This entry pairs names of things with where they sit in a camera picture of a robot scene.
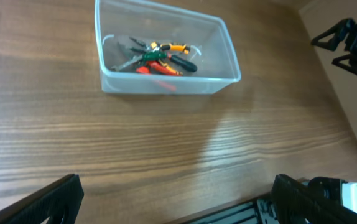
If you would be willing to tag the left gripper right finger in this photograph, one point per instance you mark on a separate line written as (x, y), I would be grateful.
(317, 202)

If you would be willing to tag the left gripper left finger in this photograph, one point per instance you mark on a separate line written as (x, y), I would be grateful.
(58, 202)

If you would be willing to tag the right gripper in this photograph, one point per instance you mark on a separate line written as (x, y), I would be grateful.
(331, 38)

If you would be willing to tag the red black awl screwdriver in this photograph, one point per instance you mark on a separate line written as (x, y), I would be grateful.
(185, 64)

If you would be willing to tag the silver combination wrench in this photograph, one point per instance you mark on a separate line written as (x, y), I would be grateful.
(126, 64)

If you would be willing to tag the red handled cutters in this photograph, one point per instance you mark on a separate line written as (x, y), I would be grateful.
(130, 54)

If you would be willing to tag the orange black needle-nose pliers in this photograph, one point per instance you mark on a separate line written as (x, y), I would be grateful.
(161, 65)

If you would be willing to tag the green handled screwdriver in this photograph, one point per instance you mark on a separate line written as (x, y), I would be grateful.
(155, 55)

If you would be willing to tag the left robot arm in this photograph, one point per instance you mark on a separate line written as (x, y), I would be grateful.
(343, 194)

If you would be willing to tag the clear plastic container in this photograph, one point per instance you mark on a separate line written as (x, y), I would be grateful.
(212, 50)

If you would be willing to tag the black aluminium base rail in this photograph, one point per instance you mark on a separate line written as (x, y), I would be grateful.
(258, 210)

